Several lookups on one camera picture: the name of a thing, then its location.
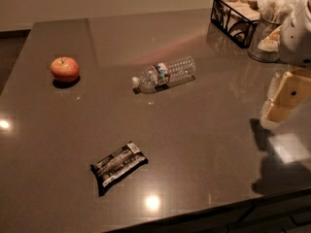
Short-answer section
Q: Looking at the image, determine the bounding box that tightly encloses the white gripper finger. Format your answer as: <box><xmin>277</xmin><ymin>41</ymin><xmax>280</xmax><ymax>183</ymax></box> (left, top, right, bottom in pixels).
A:
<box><xmin>267</xmin><ymin>71</ymin><xmax>282</xmax><ymax>99</ymax></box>
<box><xmin>260</xmin><ymin>100</ymin><xmax>281</xmax><ymax>130</ymax></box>

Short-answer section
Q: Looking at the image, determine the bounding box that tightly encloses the black rxbar chocolate wrapper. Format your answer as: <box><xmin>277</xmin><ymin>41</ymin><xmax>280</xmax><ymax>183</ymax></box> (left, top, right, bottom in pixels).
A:
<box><xmin>90</xmin><ymin>142</ymin><xmax>149</xmax><ymax>196</ymax></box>

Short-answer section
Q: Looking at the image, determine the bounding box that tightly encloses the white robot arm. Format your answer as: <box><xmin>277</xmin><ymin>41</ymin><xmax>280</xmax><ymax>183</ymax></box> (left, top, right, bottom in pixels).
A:
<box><xmin>260</xmin><ymin>0</ymin><xmax>311</xmax><ymax>130</ymax></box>

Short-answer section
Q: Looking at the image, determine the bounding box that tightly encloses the red apple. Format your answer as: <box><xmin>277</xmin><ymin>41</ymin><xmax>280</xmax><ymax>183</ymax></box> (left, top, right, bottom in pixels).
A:
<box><xmin>50</xmin><ymin>56</ymin><xmax>80</xmax><ymax>83</ymax></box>

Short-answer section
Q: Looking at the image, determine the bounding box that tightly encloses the clear plastic water bottle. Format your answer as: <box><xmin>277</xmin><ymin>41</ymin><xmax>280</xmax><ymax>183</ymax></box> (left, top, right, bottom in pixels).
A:
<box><xmin>132</xmin><ymin>56</ymin><xmax>196</xmax><ymax>89</ymax></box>

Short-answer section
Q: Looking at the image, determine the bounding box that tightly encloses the black wire napkin basket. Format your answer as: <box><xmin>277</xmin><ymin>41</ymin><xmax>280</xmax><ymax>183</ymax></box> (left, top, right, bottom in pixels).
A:
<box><xmin>211</xmin><ymin>0</ymin><xmax>259</xmax><ymax>49</ymax></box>

